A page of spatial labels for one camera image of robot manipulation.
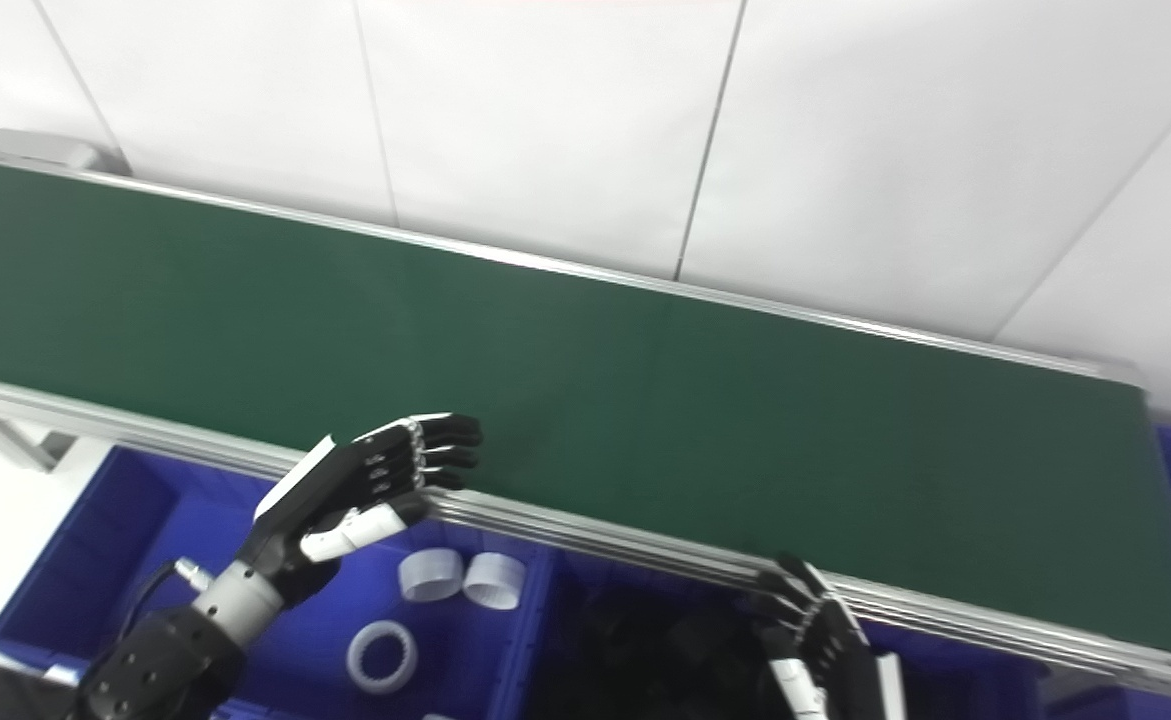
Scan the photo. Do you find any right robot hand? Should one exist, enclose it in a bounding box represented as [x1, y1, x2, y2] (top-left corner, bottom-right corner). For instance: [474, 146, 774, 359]
[756, 555, 908, 720]

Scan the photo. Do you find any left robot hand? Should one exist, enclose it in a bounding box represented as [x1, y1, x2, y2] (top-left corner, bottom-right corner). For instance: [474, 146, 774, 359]
[240, 412, 484, 607]

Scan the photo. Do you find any blue bin with black parts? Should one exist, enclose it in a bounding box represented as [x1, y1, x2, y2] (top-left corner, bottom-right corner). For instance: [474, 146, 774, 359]
[513, 545, 1056, 720]

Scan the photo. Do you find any blue bin with white parts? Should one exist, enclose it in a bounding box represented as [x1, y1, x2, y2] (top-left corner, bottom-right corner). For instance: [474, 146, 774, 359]
[0, 445, 558, 720]

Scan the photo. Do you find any aluminium conveyor support leg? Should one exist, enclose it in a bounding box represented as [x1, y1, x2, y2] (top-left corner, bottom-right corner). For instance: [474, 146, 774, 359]
[0, 413, 78, 473]

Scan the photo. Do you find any black plastic parts pile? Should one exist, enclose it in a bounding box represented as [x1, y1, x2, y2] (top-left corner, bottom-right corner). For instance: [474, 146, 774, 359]
[545, 590, 776, 720]

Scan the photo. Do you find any flat white gear ring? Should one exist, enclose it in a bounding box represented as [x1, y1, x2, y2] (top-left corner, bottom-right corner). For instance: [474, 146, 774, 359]
[346, 620, 419, 696]

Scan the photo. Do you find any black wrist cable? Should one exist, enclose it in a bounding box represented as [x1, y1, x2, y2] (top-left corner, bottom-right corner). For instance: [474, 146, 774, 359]
[113, 560, 218, 646]

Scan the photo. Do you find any green conveyor belt aluminium frame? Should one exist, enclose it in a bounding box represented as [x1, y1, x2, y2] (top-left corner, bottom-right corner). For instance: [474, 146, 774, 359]
[0, 128, 1171, 707]

